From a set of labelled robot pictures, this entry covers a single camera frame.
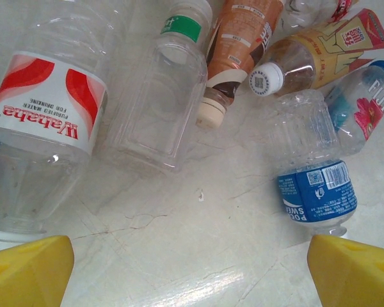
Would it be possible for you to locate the crushed clear bottle red label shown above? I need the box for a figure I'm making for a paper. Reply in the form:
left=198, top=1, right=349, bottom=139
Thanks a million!
left=283, top=0, right=361, bottom=31

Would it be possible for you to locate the clear bottle blue label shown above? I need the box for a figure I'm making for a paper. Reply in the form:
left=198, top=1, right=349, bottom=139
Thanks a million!
left=268, top=89, right=359, bottom=239

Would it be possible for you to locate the yellow label tea bottle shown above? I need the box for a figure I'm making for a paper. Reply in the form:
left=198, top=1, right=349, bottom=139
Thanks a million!
left=246, top=8, right=384, bottom=97

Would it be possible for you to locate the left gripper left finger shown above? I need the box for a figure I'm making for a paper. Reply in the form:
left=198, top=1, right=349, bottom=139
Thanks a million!
left=0, top=235, right=75, bottom=307

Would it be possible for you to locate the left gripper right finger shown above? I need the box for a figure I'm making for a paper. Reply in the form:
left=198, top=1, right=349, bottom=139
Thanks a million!
left=307, top=234, right=384, bottom=307

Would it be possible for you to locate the clear Fiji water bottle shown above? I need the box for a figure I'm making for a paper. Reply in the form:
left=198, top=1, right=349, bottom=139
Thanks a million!
left=324, top=59, right=384, bottom=157

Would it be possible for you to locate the small clear bottle green label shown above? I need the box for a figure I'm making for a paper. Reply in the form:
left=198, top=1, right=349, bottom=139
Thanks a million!
left=158, top=0, right=214, bottom=44

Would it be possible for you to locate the brown label plastic bottle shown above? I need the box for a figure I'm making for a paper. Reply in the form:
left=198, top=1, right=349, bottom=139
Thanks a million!
left=195, top=0, right=284, bottom=130

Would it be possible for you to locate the clear Wahaha water bottle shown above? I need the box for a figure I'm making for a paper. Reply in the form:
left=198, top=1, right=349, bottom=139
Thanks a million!
left=0, top=0, right=134, bottom=253

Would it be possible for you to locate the clear square plastic bottle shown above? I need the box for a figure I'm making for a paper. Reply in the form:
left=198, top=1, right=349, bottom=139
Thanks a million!
left=97, top=40, right=209, bottom=178

